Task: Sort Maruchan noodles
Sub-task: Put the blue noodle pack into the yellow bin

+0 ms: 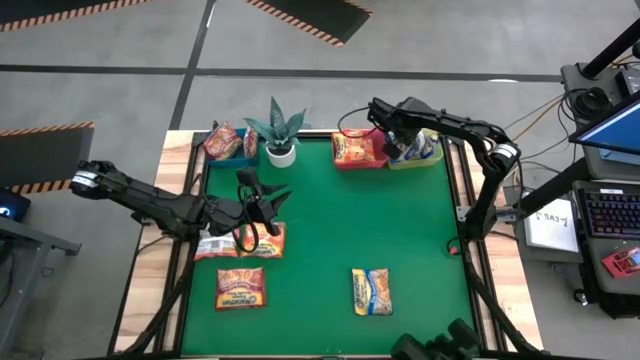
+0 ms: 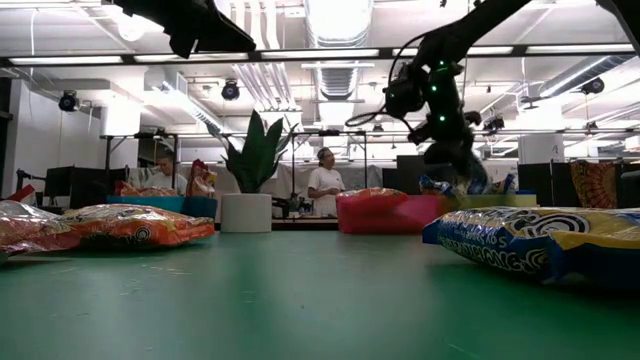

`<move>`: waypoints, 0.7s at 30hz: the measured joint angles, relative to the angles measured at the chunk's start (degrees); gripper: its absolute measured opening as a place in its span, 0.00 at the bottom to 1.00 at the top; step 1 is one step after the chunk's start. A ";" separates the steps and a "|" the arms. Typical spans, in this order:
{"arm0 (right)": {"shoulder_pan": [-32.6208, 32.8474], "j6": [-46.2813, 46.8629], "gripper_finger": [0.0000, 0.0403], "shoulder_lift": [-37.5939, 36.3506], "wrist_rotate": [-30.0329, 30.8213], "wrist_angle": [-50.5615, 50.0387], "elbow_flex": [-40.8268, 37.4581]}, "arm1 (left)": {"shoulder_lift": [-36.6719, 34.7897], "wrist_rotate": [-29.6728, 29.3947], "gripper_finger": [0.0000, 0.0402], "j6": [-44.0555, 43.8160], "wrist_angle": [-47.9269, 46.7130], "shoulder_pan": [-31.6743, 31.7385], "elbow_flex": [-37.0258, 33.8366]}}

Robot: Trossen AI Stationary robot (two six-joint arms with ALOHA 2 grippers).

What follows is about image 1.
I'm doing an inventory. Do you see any black support bar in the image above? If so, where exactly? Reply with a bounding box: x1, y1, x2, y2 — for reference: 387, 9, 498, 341
514, 157, 596, 216

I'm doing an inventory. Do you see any white-backed noodle packet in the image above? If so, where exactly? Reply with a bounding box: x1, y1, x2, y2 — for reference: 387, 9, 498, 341
193, 230, 240, 262

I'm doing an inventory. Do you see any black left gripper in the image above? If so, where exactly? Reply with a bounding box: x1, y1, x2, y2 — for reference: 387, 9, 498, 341
202, 183, 294, 237

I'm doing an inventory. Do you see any grey desk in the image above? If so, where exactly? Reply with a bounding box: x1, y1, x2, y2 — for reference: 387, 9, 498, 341
0, 187, 82, 346

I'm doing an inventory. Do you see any yellow-green plastic bin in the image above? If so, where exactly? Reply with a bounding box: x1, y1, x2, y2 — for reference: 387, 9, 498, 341
387, 128, 446, 171

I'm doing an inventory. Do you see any pink plastic bin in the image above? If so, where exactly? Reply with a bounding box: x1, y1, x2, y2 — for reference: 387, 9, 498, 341
331, 128, 390, 171

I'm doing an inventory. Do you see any black coiled cable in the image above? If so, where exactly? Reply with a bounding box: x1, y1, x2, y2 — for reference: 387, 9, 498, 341
572, 87, 614, 121

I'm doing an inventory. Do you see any black camera mast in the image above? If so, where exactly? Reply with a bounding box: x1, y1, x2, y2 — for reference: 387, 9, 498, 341
579, 19, 640, 80

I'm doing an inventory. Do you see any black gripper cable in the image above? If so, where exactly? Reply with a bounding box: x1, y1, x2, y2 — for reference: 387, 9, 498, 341
233, 184, 262, 254
337, 104, 375, 135

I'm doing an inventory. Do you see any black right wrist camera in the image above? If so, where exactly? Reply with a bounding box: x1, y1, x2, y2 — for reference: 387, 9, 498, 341
367, 97, 390, 127

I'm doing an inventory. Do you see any artificial plant in white pot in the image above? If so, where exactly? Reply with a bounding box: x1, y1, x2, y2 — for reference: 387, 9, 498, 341
243, 96, 309, 169

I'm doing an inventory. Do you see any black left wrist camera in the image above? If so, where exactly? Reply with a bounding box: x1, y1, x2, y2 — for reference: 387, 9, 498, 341
235, 167, 262, 191

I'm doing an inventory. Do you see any black device with blue light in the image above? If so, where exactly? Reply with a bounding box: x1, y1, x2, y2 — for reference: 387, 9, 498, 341
0, 188, 32, 224

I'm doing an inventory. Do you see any laptop with blue screen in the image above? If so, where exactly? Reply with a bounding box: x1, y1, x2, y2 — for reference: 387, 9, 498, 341
568, 94, 640, 169

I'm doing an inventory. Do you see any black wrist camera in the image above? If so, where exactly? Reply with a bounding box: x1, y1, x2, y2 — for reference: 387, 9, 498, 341
235, 167, 262, 191
367, 97, 390, 127

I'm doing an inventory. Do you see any grey equipment cart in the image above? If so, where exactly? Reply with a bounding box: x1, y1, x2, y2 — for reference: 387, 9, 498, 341
559, 62, 640, 321

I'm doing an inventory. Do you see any red handheld device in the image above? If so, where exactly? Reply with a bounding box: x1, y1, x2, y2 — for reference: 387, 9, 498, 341
600, 245, 640, 279

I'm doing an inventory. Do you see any black hazard-striped floor mat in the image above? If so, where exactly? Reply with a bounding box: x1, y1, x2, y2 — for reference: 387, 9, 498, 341
0, 121, 96, 196
0, 0, 156, 34
242, 0, 374, 49

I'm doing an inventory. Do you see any white paper sheet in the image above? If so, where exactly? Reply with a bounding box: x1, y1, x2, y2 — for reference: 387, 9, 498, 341
523, 197, 581, 254

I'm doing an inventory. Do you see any teal plastic bin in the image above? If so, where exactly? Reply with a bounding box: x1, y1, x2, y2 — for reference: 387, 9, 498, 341
203, 127, 261, 169

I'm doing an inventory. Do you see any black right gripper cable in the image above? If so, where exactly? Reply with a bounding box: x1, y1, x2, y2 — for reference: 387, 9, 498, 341
337, 104, 375, 135

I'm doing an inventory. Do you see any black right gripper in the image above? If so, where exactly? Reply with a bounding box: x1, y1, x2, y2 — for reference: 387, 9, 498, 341
383, 98, 427, 161

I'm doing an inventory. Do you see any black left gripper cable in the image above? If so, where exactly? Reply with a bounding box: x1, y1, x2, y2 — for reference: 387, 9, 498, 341
233, 184, 262, 254

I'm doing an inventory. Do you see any black power adapter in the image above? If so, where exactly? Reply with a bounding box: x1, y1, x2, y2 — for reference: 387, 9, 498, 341
614, 67, 640, 96

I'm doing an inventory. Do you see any black backlit keyboard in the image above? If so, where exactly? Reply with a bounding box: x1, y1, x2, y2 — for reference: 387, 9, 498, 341
579, 187, 640, 240

